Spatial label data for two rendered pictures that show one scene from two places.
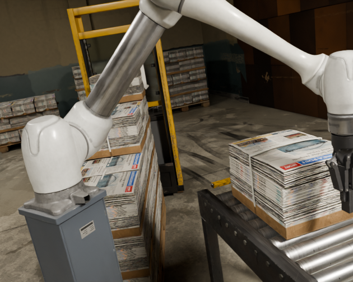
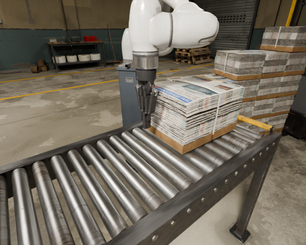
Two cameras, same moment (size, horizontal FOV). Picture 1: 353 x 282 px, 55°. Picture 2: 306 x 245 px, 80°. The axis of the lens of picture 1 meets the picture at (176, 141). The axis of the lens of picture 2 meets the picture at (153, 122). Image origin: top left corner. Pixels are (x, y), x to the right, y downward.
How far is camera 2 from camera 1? 1.27 m
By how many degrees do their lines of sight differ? 65
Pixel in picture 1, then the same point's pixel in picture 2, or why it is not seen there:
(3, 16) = not seen: outside the picture
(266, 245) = (140, 123)
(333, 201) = (167, 127)
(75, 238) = (123, 79)
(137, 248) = not seen: hidden behind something
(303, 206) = (153, 115)
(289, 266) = (122, 129)
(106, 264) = (135, 99)
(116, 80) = not seen: hidden behind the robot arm
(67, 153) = (128, 44)
